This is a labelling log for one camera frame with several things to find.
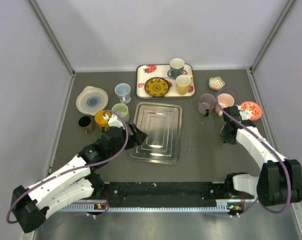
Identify pink mug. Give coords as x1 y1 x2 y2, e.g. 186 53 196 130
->
214 93 234 117

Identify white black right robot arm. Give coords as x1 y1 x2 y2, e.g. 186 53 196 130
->
220 105 302 207

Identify lilac purple mug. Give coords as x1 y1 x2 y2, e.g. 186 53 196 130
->
197 93 216 117

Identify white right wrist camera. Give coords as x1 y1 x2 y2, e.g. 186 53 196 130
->
237 105 253 121

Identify yellow patterned black plate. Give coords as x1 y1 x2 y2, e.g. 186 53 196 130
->
144 77 170 98

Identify light green mug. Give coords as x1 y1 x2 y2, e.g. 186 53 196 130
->
111 103 130 123

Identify red white patterned bowl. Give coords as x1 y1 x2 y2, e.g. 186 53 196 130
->
241 101 262 121

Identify light blue glass cup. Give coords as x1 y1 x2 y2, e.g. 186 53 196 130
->
115 83 131 104

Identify strawberry pattern white tray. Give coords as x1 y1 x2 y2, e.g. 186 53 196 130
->
136 64 195 99

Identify yellow mug black handle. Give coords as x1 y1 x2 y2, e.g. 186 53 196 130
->
94 110 112 132

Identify small flower patterned bowl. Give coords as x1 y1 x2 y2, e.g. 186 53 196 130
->
208 76 225 91

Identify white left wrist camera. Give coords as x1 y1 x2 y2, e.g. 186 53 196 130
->
103 111 125 129

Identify dark brown red mug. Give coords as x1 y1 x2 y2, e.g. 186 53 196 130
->
78 116 95 134

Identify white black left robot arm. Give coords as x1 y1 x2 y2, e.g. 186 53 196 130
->
10 123 148 233

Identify pale yellow mug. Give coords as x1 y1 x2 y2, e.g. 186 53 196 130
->
176 75 193 96

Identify white plate blue rings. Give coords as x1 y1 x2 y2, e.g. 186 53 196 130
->
76 85 109 117

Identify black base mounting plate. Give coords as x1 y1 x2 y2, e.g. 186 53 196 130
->
90 182 243 208

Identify silver metal tray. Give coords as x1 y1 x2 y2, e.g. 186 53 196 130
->
129 102 182 165

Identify grey green mug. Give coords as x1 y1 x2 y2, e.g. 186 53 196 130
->
167 58 185 79

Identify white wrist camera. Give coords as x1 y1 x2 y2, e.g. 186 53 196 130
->
237 105 253 121
103 111 125 129

